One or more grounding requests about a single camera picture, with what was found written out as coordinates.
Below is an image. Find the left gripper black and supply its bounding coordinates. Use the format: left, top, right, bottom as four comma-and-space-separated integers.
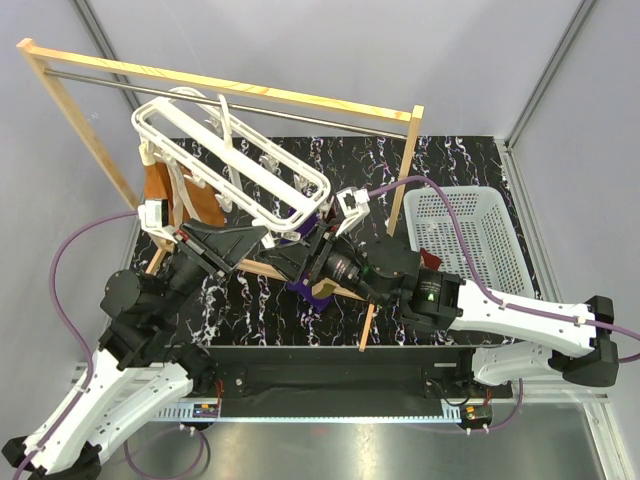
156, 217, 270, 318

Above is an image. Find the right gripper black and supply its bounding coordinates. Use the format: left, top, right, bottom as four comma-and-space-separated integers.
259, 219, 391, 310

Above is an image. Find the purple sock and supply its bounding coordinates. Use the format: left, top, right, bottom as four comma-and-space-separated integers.
285, 214, 332, 313

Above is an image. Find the striped sock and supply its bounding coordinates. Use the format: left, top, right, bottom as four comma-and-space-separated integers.
419, 248, 442, 271
308, 199, 337, 301

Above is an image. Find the white plastic clip hanger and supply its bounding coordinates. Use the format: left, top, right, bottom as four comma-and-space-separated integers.
131, 87, 332, 234

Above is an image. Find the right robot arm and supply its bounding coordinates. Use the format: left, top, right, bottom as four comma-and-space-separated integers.
258, 224, 620, 397

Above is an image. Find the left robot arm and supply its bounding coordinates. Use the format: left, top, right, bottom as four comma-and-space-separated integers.
2, 220, 267, 479

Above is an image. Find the orange sock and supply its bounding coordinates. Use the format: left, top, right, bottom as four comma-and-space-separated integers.
144, 162, 225, 227

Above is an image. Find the steel rack rod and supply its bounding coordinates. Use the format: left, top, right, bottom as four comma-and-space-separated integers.
42, 68, 407, 141

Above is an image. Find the white plastic basket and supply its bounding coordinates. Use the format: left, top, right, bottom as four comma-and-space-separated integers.
403, 186, 535, 298

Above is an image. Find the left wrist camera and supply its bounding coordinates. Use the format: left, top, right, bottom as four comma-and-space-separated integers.
137, 199, 175, 242

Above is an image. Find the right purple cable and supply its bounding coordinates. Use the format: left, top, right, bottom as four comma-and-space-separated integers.
367, 174, 640, 436

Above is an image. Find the purple cable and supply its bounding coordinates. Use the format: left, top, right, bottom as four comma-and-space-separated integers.
367, 174, 640, 436
9, 210, 141, 480

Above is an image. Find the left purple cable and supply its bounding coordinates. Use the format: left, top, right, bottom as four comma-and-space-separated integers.
9, 210, 141, 480

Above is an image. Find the wooden hanging rack frame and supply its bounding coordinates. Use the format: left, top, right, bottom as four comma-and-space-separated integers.
14, 38, 425, 354

